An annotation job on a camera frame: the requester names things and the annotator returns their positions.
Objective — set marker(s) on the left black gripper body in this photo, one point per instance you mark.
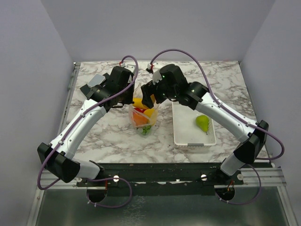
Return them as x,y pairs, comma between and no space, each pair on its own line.
127,95

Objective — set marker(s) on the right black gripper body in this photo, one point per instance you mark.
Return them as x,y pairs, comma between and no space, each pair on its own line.
162,93

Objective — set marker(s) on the yellow lemon toy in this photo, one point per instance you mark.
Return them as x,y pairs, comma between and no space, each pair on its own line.
137,103

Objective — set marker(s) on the red apple toy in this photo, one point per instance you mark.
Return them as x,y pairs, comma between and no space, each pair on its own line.
140,110

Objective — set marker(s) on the clear zip top bag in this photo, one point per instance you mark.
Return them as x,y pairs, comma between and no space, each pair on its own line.
138,94

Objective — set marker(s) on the orange fruit toy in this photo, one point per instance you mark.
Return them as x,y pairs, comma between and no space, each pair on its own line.
139,119

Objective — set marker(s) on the green pear toy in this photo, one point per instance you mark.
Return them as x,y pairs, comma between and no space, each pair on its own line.
202,122

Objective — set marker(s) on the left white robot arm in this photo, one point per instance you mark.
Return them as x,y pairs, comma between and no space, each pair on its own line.
102,93

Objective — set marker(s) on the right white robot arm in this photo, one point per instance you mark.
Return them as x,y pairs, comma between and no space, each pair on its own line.
249,133

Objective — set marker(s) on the grey plastic box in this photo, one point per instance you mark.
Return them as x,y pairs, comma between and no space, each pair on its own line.
96,80

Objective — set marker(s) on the white plastic basket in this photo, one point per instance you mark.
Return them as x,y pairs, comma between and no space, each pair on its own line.
186,130

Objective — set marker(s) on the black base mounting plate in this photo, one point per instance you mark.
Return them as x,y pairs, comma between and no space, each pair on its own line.
154,179

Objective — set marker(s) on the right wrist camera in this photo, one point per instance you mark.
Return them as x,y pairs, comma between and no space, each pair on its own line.
156,75

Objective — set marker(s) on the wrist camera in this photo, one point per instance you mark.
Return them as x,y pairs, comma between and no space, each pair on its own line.
156,75
131,68

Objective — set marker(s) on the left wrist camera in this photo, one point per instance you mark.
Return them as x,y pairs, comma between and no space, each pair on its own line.
131,68

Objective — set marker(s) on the aluminium rail frame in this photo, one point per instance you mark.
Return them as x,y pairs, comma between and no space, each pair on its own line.
33,215

